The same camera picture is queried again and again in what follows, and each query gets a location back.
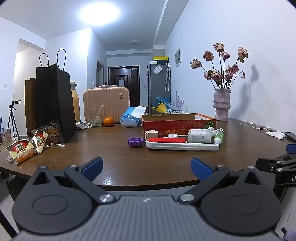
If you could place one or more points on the orange cardboard box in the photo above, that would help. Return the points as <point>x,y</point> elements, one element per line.
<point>161,128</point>

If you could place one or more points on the orange snack packet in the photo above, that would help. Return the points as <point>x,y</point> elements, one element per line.
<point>20,151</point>
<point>39,140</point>

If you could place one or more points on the hanging clear umbrella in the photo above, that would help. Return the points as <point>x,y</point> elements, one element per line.
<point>167,76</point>

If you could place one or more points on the grey side door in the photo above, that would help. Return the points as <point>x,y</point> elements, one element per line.
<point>100,74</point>

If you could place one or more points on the clear glass cup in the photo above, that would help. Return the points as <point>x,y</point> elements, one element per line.
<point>95,120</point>

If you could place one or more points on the red white lint brush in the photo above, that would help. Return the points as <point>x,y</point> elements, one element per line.
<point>166,141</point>

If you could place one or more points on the beige square box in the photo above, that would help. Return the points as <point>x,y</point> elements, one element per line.
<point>151,135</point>

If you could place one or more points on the framed wall picture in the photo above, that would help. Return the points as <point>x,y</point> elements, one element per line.
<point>178,56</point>

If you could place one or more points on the purple cloth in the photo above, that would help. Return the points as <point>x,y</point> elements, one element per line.
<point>290,235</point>

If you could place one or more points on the yellow black box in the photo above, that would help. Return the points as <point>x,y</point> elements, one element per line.
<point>160,58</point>

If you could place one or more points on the white labelled bottle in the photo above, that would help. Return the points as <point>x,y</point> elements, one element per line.
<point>198,135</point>

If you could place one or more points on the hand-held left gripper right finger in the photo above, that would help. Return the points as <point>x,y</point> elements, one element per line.
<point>201,168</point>

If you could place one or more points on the pink ribbed suitcase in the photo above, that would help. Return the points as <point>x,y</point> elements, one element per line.
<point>106,104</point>

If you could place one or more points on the yellow watering can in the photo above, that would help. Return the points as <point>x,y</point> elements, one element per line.
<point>160,108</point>

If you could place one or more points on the grey refrigerator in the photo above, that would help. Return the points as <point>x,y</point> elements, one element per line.
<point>157,88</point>

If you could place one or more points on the brown paper bag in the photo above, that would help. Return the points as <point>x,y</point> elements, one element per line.
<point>30,104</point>

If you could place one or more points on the purple feather decoration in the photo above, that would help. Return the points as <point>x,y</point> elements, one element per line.
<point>179,100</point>

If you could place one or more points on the dark brown entrance door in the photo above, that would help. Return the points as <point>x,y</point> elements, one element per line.
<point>133,85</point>

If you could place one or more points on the white round lid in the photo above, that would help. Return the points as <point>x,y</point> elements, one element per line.
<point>172,136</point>

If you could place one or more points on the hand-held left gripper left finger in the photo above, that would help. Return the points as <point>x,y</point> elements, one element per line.
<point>93,166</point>

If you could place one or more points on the crumpled white tissue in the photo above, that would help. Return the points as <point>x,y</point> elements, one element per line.
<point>276,134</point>

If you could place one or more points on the bright ceiling light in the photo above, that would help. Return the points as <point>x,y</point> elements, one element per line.
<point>99,11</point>

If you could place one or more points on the green spray bottle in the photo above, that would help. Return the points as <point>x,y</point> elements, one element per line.
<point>219,136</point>

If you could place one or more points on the blue plastic toy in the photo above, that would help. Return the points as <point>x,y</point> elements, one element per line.
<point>161,100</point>

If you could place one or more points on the small black camera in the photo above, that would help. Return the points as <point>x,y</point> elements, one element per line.
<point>14,104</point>

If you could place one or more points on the grey ribbed vase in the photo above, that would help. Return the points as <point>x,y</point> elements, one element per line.
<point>222,106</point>

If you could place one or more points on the blue tissue pack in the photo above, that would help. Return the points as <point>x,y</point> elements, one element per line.
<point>130,118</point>

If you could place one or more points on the clear dark snack packet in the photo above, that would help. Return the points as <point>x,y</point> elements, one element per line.
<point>54,134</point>

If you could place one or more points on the orange fruit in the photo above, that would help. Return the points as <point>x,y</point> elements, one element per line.
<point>108,121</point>

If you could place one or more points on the black paper bag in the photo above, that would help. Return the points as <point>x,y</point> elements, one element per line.
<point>55,104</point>

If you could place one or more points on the black camera tripod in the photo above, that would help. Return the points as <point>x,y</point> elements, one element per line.
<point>12,122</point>

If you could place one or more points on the dried pink roses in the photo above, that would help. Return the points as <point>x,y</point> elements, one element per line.
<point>217,75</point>

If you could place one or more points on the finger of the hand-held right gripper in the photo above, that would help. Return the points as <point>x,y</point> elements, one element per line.
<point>266,165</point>
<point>291,148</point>

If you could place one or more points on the paper sheet on refrigerator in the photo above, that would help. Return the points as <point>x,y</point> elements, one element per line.
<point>157,69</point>

